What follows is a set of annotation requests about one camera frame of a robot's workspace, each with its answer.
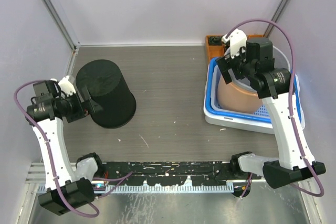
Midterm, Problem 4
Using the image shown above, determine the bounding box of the black bucket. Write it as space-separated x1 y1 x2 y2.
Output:
76 59 137 129

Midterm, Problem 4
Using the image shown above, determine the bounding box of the orange bucket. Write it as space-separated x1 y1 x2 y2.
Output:
217 76 263 114

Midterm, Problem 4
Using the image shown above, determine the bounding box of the grey bucket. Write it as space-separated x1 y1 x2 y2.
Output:
228 46 290 93

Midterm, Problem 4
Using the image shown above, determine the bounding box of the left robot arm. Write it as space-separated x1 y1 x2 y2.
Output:
26 77 105 216

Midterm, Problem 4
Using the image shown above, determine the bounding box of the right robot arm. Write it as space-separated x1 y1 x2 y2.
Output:
216 37 326 189

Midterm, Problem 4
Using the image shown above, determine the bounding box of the orange compartment organizer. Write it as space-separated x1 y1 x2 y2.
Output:
205 34 266 63

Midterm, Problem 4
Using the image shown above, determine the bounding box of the dark rolled item far left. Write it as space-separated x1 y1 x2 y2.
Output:
208 36 223 46

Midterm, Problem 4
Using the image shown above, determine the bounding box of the blue perforated basket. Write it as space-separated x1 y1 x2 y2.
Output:
207 56 305 130

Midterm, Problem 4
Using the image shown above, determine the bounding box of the white plastic tub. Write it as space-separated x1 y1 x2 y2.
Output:
203 58 274 134

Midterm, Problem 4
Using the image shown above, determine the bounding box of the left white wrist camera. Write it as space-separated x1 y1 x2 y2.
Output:
51 76 77 98

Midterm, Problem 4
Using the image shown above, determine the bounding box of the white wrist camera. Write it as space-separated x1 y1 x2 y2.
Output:
222 29 247 59
51 76 77 98

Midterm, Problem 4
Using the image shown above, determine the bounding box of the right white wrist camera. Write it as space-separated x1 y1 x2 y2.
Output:
222 29 247 59

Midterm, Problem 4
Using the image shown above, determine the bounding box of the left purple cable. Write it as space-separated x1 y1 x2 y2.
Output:
14 79 133 217

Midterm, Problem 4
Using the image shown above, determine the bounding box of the purple cable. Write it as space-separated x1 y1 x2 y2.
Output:
227 19 325 199
14 79 133 217

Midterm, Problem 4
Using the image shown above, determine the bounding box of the white cable duct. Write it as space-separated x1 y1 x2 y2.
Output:
112 183 234 194

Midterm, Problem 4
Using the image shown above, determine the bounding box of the black mounting rail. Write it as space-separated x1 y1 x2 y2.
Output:
95 161 249 187

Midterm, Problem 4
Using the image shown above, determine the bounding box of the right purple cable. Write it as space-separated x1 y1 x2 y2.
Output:
227 19 325 199

